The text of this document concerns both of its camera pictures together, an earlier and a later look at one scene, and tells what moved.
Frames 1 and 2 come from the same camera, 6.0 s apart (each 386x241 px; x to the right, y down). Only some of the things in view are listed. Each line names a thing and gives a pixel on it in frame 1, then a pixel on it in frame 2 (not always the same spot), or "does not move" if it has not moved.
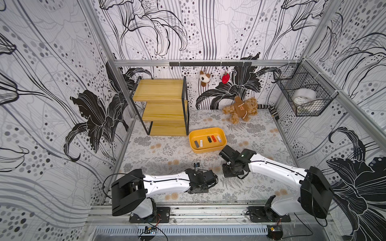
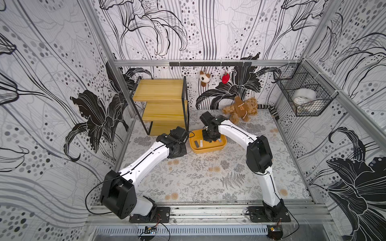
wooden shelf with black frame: (162, 105) does not move
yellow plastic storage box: (205, 139) does not move
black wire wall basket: (308, 93) does not move
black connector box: (275, 232) does not move
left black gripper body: (202, 189) -> (180, 151)
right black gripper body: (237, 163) -> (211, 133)
